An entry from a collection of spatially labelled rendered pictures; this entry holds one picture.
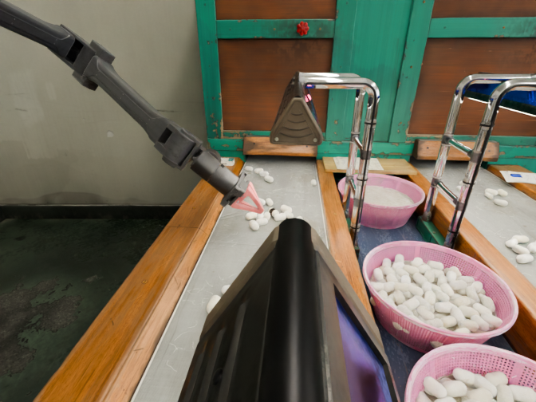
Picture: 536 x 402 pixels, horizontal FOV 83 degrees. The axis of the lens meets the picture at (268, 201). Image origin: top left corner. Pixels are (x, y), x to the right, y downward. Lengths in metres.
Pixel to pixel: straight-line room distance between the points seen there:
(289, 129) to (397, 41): 0.88
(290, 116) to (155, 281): 0.41
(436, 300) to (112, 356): 0.58
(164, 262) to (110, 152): 1.79
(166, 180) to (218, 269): 1.71
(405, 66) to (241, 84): 0.61
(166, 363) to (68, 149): 2.16
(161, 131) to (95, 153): 1.75
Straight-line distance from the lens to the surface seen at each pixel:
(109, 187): 2.54
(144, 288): 0.64
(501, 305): 0.74
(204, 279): 0.67
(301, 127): 0.46
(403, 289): 0.69
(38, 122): 2.62
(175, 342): 0.57
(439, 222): 0.99
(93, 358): 0.56
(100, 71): 0.93
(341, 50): 1.24
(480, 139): 0.80
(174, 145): 0.72
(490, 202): 1.19
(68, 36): 1.01
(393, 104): 1.31
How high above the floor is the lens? 1.17
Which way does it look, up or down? 26 degrees down
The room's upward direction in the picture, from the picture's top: straight up
